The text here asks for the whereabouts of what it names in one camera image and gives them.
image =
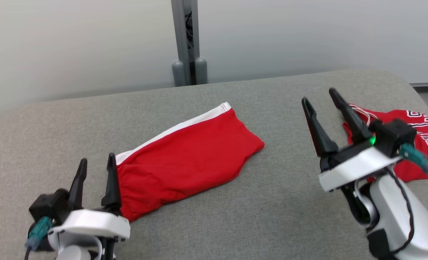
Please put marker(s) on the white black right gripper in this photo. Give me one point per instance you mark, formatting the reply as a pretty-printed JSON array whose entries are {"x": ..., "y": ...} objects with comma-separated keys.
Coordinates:
[{"x": 355, "y": 168}]

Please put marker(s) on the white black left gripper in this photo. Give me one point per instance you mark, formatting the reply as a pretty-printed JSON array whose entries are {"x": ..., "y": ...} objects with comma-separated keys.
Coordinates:
[{"x": 91, "y": 222}]

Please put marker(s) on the red Bulls basketball jersey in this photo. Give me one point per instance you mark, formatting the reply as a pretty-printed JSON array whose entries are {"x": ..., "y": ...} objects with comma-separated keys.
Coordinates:
[{"x": 423, "y": 144}]

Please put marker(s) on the red shorts with white stripe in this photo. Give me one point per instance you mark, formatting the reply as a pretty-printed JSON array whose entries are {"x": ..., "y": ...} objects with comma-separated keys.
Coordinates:
[{"x": 185, "y": 162}]

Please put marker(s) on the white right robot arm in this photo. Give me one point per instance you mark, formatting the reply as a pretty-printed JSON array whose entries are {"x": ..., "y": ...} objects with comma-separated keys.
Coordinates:
[{"x": 416, "y": 224}]

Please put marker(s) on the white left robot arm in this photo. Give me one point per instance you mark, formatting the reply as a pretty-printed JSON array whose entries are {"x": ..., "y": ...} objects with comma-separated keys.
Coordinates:
[{"x": 73, "y": 251}]

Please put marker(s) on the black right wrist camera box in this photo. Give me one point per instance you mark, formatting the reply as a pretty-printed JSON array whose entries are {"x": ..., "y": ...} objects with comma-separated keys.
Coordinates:
[{"x": 394, "y": 135}]

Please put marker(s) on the grey cylindrical post foot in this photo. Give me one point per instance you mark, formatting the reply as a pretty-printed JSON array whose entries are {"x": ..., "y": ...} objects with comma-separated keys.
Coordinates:
[
  {"x": 201, "y": 70},
  {"x": 178, "y": 74}
]

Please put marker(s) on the grey metal upright post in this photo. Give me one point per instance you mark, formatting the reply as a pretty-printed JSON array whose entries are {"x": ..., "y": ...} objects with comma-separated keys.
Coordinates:
[{"x": 187, "y": 36}]

